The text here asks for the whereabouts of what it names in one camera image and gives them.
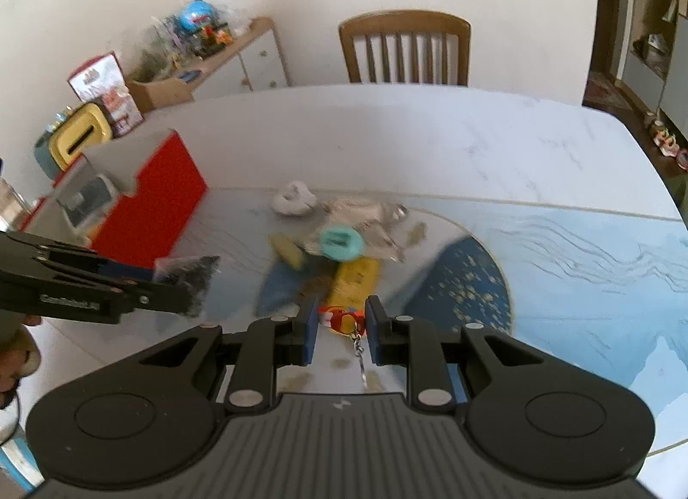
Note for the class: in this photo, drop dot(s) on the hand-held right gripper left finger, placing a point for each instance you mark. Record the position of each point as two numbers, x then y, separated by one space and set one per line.
309 332

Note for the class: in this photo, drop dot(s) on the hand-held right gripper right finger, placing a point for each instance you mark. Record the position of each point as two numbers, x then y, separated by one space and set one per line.
376 332

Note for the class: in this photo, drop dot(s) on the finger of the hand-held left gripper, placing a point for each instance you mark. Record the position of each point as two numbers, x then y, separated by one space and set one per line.
156 300
134 273

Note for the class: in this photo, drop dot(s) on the dark plastic packet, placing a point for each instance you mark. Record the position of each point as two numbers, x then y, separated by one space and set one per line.
185 278

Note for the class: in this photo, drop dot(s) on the yellow snack packet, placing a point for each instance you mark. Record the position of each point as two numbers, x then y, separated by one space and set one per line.
355 278

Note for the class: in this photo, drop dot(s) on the red cardboard box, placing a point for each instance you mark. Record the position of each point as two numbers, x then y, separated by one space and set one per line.
156 192

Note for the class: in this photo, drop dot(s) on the person's left hand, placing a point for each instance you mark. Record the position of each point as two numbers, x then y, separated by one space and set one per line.
11 364

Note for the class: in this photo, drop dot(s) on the yellow plush toy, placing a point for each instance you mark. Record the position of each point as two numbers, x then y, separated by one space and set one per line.
287 251

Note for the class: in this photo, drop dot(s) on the glass jar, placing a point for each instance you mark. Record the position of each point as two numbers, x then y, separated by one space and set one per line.
11 198

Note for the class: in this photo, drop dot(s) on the silver foil packet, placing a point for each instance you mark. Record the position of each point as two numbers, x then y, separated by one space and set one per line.
365 216

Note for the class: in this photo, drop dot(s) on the yellow green tissue box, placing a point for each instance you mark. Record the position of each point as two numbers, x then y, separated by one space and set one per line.
75 138

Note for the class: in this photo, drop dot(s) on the brown cardboard box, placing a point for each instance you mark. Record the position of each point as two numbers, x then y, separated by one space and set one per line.
161 93

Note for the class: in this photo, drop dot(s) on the red white snack bag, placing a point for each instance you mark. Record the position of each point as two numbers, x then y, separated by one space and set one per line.
107 90

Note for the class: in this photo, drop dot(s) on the blue printed table mat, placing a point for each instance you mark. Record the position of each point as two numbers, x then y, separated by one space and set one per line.
564 273

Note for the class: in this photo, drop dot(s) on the clear bag of plants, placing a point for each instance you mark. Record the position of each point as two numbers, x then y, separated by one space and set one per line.
156 50

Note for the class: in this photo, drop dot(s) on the white wooden sideboard cabinet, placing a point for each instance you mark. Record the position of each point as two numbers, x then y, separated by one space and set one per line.
252 58

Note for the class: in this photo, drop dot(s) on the orange label jar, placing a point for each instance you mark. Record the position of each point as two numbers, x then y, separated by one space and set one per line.
223 34

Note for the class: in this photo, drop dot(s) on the blue globe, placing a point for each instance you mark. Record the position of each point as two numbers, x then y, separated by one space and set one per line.
196 15

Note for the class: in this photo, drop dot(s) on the wooden chair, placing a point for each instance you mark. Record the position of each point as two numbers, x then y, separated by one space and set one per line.
403 23

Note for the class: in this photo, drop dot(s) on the row of shoes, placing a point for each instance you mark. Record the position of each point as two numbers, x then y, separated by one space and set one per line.
666 138

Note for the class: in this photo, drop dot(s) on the dark wooden door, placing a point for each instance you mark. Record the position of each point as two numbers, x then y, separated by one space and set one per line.
607 20

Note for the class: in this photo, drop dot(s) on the white wardrobe cabinet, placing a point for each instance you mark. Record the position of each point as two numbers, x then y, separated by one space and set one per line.
661 20

